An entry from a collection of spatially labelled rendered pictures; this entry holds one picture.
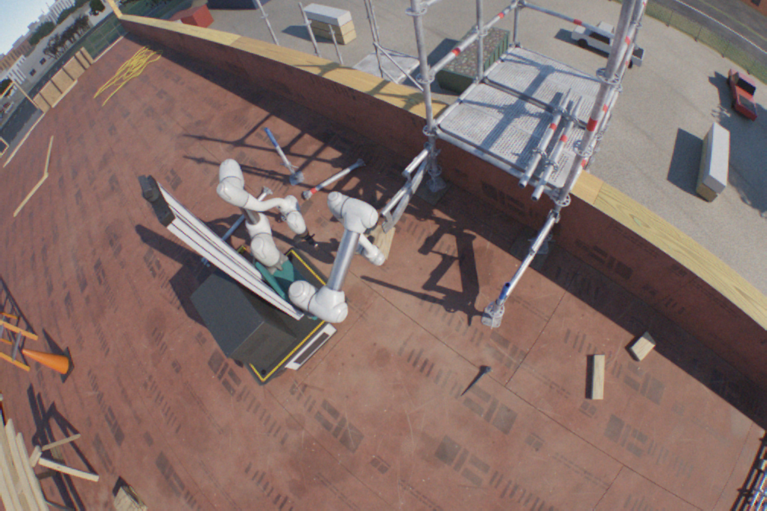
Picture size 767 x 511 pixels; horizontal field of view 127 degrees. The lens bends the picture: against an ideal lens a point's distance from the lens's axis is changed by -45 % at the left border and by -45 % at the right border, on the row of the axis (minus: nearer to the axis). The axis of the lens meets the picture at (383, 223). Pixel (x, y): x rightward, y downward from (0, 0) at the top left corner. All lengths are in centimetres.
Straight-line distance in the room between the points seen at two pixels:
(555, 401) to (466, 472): 82
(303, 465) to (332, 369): 83
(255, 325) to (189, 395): 154
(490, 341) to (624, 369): 114
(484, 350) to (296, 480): 177
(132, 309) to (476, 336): 359
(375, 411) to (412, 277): 111
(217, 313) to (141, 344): 187
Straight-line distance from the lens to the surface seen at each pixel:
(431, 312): 271
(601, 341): 292
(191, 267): 383
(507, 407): 266
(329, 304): 206
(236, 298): 226
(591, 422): 285
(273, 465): 301
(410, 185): 273
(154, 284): 415
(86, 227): 611
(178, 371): 359
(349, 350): 276
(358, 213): 195
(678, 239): 269
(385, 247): 293
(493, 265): 285
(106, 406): 446
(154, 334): 392
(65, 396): 529
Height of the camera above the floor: 262
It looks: 59 degrees down
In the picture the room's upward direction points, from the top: 20 degrees counter-clockwise
